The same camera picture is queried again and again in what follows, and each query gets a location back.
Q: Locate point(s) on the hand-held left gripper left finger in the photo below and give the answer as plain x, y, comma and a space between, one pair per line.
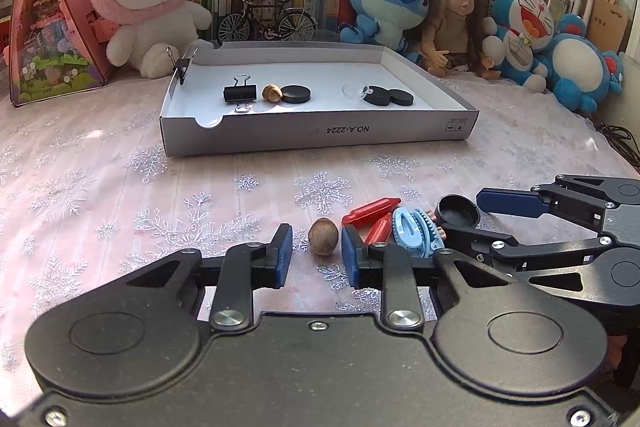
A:
285, 254

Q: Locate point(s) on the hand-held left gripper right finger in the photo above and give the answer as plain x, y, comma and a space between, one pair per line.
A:
350, 257

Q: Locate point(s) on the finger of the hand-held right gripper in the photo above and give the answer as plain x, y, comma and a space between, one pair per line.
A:
510, 202
480, 244

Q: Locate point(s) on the brown walnut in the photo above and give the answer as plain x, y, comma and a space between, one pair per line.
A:
272, 93
323, 236

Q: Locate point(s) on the black round lid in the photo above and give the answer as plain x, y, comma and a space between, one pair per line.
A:
457, 212

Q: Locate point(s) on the white cardboard box tray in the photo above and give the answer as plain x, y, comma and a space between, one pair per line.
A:
300, 72

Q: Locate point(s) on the red plastic tube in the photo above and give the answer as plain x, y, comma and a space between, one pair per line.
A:
370, 209
378, 229

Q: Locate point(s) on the light blue hair claw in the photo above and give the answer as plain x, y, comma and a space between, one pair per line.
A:
412, 232

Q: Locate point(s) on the black flat disc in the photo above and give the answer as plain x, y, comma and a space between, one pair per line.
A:
401, 97
377, 96
295, 93

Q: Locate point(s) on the blue round-eared plush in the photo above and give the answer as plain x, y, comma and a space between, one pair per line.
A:
580, 62

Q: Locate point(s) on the clear plastic cap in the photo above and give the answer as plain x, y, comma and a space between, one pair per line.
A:
354, 91

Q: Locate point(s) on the large black binder clip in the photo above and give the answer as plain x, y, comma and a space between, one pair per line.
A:
239, 93

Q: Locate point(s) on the brown-haired baby doll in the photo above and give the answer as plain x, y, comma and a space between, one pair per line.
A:
455, 27

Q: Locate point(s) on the pink snowflake tablecloth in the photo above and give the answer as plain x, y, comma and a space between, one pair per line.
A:
100, 187

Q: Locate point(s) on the brown cardboard box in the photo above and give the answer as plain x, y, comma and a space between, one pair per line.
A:
610, 17

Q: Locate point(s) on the small black binder clip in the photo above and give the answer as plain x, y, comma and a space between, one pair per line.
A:
181, 69

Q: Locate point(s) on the black model bicycle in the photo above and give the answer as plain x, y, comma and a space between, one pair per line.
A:
272, 34

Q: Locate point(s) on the pink house-shaped toy box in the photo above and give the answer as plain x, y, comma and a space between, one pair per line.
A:
45, 37

